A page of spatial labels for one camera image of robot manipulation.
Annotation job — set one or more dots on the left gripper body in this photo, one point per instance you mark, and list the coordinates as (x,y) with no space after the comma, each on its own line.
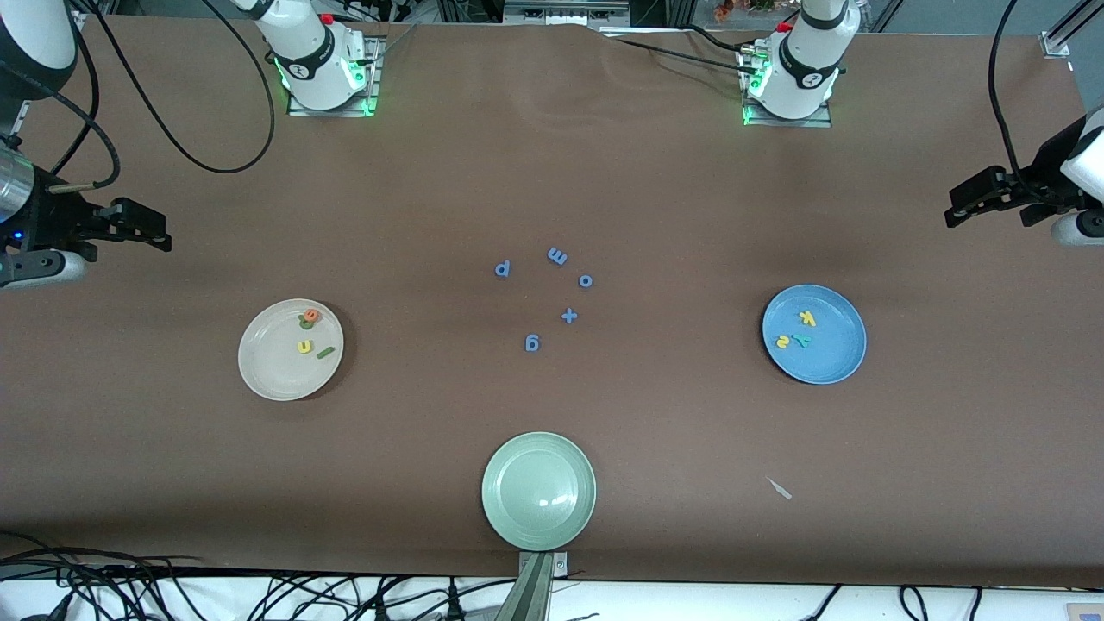
(1038,191)

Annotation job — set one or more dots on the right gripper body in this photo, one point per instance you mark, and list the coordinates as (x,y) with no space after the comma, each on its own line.
(53,221)

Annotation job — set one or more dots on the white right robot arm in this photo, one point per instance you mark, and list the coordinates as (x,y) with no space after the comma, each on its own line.
(310,52)

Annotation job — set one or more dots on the beige plate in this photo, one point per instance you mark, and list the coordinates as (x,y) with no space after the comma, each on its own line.
(276,371)

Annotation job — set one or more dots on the blue plate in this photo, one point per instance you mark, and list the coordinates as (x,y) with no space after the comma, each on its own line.
(828,362)

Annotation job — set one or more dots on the white paper scrap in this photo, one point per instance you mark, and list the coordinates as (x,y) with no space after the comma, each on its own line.
(780,490)

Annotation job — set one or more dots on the brown table cover sheet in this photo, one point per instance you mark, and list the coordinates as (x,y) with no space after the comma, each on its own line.
(604,172)

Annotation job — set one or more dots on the blue foam letter m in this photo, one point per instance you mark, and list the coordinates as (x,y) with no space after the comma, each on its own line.
(557,256)

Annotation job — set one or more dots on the pale green plate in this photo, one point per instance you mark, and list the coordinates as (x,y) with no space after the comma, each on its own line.
(539,492)

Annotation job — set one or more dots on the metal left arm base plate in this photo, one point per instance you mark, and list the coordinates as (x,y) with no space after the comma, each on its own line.
(811,122)

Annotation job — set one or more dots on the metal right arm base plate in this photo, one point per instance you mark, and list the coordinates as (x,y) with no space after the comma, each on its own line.
(376,69)

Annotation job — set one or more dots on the grey metal camera bracket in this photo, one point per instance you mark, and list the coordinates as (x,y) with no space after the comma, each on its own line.
(535,595)

